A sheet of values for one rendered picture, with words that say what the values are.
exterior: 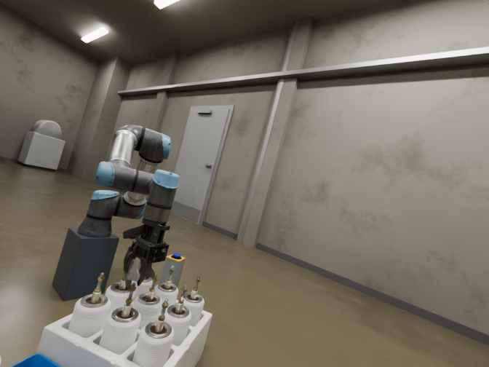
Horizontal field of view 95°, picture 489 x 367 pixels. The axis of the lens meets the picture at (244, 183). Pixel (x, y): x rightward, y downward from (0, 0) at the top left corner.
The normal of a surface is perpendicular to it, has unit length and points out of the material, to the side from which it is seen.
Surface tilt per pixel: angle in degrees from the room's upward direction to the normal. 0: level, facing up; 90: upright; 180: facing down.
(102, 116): 90
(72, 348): 90
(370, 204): 90
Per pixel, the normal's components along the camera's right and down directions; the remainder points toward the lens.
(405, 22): -0.54, -0.18
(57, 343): -0.21, -0.11
